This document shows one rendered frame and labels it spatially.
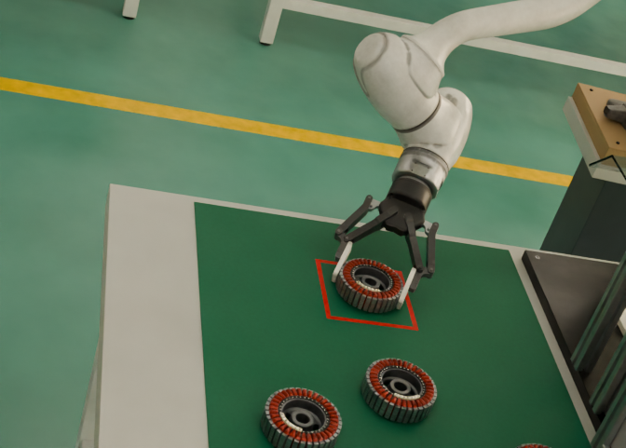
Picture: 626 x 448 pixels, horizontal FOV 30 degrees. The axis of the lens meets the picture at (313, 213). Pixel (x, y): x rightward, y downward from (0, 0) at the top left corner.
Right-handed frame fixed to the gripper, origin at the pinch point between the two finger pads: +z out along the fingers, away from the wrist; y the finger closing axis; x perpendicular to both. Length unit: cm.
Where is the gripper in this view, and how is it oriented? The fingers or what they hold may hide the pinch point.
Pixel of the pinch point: (370, 283)
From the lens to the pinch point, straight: 198.3
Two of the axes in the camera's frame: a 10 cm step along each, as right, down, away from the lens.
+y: 9.2, 3.8, -1.3
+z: -4.0, 8.0, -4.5
